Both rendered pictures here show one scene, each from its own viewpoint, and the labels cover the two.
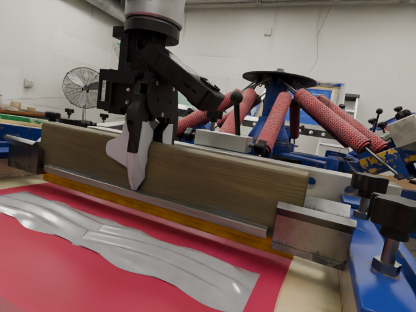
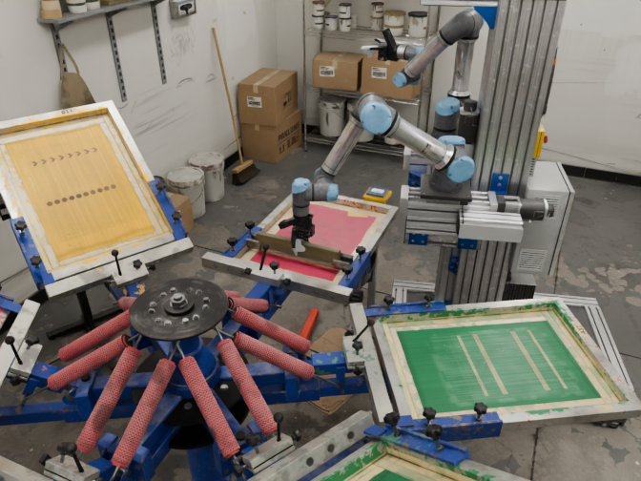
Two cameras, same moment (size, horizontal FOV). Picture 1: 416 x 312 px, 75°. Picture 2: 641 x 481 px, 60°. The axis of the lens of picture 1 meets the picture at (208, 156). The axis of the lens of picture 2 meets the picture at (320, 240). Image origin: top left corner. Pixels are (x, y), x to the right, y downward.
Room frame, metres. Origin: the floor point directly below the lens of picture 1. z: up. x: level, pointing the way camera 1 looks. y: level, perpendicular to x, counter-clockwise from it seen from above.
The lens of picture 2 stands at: (2.48, 0.22, 2.39)
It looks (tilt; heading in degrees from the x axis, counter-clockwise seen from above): 32 degrees down; 181
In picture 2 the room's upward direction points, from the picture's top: straight up
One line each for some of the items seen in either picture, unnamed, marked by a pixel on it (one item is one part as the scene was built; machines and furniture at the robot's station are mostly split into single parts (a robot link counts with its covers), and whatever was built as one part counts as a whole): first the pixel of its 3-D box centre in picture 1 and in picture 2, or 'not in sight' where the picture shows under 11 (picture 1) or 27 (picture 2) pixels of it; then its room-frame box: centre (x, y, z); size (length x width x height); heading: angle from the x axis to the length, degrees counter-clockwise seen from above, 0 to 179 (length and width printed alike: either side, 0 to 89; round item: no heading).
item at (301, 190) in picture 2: not in sight; (301, 192); (0.37, 0.10, 1.31); 0.09 x 0.08 x 0.11; 94
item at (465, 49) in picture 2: not in sight; (462, 66); (-0.40, 0.89, 1.63); 0.15 x 0.12 x 0.55; 146
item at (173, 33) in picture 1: (143, 75); (302, 225); (0.38, 0.10, 1.15); 0.09 x 0.08 x 0.12; 68
